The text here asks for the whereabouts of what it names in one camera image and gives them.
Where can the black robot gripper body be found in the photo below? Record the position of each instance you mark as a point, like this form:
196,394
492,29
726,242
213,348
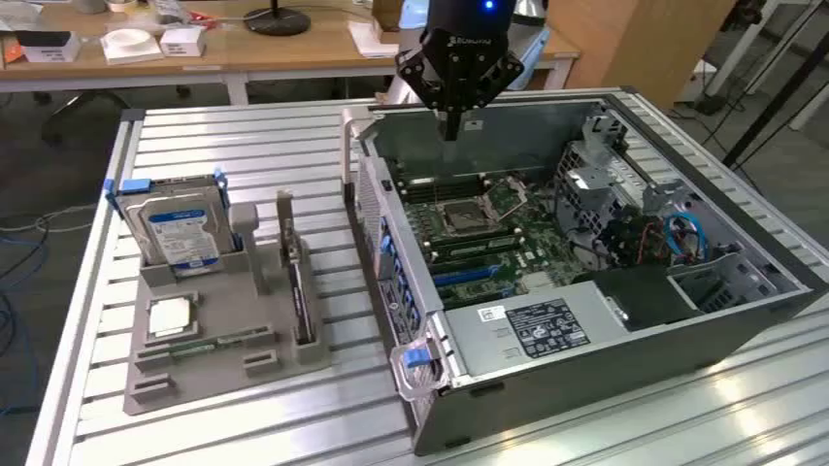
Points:
467,29

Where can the green expansion card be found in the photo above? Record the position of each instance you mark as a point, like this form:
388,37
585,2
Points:
300,291

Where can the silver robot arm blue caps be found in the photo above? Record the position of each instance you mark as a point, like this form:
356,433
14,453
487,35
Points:
396,89

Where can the white booklet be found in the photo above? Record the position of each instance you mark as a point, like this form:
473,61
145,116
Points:
373,41

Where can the brown cardboard box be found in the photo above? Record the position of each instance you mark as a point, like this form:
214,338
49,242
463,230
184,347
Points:
385,12

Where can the brown wooden cabinet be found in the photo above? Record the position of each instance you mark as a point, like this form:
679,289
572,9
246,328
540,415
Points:
648,48

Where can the black lamp stand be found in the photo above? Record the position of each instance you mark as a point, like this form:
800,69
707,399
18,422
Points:
276,23

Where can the open metal socket cover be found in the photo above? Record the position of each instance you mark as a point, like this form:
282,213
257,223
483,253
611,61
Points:
517,193

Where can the metal drive cage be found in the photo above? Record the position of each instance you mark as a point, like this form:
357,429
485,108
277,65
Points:
596,189

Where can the CPU socket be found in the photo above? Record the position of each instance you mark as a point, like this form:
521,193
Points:
464,216

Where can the blue card retention clip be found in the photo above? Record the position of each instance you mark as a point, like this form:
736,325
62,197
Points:
407,301
385,228
399,276
416,322
391,252

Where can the green motherboard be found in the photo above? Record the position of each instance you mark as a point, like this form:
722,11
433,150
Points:
537,242

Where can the black installed RAM stick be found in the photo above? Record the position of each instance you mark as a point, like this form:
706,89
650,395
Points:
476,245

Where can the white cardboard box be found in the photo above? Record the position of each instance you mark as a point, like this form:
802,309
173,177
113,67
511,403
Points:
184,43

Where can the blue expansion slot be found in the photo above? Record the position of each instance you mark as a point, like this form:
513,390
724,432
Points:
467,276

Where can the silver chipset heatsink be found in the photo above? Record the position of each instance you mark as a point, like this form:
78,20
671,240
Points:
537,280

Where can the black stand pole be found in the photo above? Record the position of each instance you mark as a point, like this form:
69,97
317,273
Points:
779,104

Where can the hard disk with blue carrier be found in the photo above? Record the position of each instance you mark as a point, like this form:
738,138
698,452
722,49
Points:
178,233

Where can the black plastic cover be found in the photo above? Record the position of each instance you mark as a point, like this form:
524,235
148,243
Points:
642,296

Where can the grey power supply unit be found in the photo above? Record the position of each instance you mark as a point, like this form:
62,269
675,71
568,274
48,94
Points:
551,330

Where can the black office chair base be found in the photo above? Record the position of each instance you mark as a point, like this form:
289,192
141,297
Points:
69,104

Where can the grey metal disk bay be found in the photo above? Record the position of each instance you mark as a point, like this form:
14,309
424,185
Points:
726,281

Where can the white box black lid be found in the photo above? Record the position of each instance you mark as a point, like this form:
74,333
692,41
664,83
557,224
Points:
49,48

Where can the blue case release latch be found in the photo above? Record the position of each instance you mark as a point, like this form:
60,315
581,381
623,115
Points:
415,359

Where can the clear plastic bag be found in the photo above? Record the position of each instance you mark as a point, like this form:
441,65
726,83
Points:
19,19

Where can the orange box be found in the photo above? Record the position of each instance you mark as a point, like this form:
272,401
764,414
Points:
10,53

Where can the silver CPU chip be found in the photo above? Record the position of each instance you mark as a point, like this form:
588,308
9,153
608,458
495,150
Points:
170,318

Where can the grey plastic parts rack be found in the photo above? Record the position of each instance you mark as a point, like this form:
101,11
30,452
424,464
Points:
214,349

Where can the green RAM stick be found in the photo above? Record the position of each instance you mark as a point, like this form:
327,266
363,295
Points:
194,345

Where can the open grey PC case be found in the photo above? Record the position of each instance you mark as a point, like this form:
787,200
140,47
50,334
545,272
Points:
583,398

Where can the wooden desk white frame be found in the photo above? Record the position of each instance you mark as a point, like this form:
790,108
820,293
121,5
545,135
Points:
292,53
92,70

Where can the white table frame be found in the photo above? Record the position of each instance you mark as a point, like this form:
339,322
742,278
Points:
732,48

